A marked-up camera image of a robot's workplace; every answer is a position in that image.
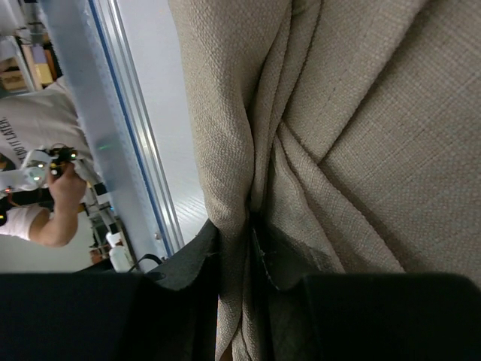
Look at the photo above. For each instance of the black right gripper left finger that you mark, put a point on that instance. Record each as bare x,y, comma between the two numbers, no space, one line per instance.
168,313

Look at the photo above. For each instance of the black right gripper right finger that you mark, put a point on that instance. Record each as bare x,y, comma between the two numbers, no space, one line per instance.
424,316

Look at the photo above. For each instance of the beige cloth napkin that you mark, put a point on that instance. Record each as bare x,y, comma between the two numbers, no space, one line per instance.
352,127

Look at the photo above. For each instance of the white plastic bottle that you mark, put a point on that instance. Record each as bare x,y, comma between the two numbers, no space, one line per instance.
118,254

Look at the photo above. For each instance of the white teleoperation leader device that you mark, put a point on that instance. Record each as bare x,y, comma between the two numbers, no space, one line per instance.
32,173

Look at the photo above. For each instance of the person in white shirt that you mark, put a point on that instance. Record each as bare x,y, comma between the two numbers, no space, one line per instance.
41,144

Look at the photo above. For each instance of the aluminium front mounting rail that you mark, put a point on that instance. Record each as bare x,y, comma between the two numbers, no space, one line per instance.
128,90

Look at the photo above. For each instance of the white slotted cable duct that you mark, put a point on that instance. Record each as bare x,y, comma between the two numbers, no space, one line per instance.
82,58

